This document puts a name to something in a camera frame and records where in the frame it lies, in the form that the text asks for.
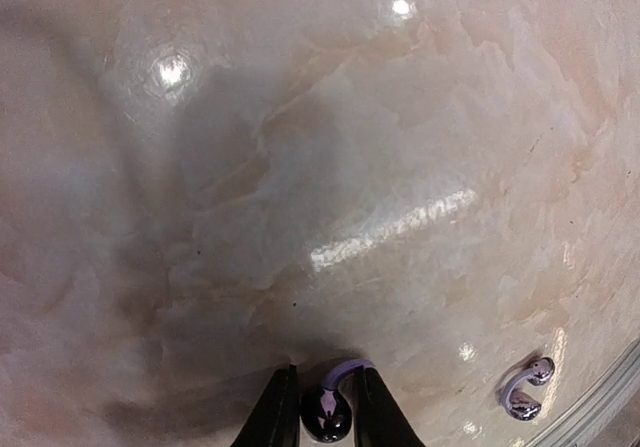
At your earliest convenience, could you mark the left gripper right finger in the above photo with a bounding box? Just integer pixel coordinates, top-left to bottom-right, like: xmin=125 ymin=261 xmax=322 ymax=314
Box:
xmin=353 ymin=367 xmax=424 ymax=447

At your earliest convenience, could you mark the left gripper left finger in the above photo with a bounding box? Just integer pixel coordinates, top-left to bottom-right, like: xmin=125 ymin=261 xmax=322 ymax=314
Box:
xmin=231 ymin=364 xmax=300 ymax=447

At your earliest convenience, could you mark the purple earbud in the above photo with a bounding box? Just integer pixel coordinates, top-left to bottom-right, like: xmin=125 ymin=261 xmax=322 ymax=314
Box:
xmin=499 ymin=356 xmax=557 ymax=422
xmin=300 ymin=358 xmax=374 ymax=444

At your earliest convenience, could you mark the front aluminium rail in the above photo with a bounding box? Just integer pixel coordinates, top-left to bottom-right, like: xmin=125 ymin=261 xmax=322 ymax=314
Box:
xmin=528 ymin=339 xmax=639 ymax=447

